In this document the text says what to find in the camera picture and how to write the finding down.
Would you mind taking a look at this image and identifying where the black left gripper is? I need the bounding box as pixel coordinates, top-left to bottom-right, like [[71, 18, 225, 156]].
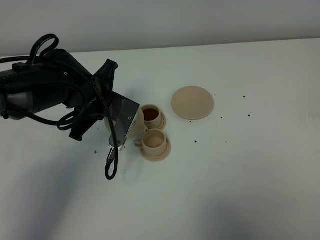
[[65, 59, 118, 141]]

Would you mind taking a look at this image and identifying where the beige ceramic teapot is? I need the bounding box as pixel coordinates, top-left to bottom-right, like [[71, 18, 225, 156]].
[[112, 106, 148, 141]]

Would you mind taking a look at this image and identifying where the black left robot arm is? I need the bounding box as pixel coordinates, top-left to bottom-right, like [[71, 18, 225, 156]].
[[0, 49, 118, 141]]

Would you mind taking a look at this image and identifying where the large beige teapot saucer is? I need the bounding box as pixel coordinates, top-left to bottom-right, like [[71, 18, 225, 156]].
[[171, 86, 215, 120]]

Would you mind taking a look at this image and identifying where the far beige teacup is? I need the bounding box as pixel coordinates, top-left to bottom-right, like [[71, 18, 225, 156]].
[[141, 104, 162, 129]]

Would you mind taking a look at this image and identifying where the beige teacup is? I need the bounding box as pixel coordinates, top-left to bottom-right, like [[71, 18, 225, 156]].
[[141, 104, 162, 129], [134, 129, 168, 157]]

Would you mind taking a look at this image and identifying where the far small beige saucer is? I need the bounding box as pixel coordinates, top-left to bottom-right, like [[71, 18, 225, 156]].
[[144, 112, 167, 130]]

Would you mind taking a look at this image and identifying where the small beige saucer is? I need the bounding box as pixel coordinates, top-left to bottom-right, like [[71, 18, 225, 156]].
[[144, 112, 167, 130], [140, 139, 172, 162]]

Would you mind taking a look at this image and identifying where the near beige teacup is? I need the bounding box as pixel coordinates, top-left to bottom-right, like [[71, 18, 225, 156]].
[[134, 129, 168, 157]]

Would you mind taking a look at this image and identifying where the near small beige saucer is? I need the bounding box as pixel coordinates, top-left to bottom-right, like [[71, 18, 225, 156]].
[[140, 139, 172, 162]]

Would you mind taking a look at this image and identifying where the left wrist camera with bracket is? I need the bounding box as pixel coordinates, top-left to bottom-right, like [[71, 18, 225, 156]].
[[107, 91, 140, 151]]

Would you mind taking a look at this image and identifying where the black braided left camera cable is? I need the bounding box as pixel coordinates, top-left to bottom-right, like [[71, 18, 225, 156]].
[[0, 33, 120, 181]]

